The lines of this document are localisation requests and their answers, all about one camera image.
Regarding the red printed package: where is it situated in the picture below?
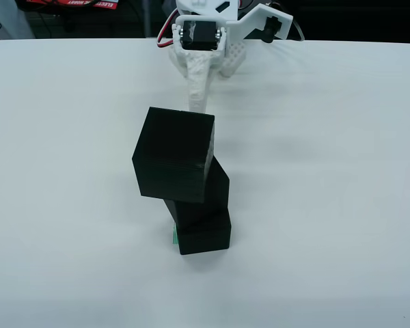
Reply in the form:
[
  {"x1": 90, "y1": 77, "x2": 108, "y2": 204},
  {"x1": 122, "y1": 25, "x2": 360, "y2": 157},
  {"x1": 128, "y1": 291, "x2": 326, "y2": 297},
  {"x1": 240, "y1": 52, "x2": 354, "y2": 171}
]
[{"x1": 26, "y1": 0, "x2": 119, "y2": 10}]

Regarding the red white black servo cable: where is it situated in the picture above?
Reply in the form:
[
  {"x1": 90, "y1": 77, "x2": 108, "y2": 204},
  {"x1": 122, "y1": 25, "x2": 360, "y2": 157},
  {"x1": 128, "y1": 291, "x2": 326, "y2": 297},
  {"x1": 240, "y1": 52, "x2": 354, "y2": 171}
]
[{"x1": 155, "y1": 8, "x2": 179, "y2": 49}]

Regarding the black cube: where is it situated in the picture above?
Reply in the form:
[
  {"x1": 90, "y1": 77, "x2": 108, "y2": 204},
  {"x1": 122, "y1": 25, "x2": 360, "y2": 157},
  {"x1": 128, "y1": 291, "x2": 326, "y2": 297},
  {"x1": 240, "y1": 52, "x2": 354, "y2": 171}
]
[
  {"x1": 163, "y1": 155, "x2": 231, "y2": 227},
  {"x1": 131, "y1": 106, "x2": 215, "y2": 204},
  {"x1": 178, "y1": 208, "x2": 233, "y2": 256}
]

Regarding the wrist camera on white bracket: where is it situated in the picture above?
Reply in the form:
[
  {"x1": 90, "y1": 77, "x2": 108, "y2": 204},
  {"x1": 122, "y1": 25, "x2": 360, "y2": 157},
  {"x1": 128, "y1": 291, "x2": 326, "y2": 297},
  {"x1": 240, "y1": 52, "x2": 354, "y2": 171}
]
[{"x1": 226, "y1": 3, "x2": 293, "y2": 44}]

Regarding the black camera cable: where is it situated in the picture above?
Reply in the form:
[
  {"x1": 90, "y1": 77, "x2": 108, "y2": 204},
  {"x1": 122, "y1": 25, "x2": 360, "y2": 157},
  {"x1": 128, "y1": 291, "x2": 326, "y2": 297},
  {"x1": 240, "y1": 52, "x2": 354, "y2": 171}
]
[{"x1": 266, "y1": 1, "x2": 305, "y2": 42}]

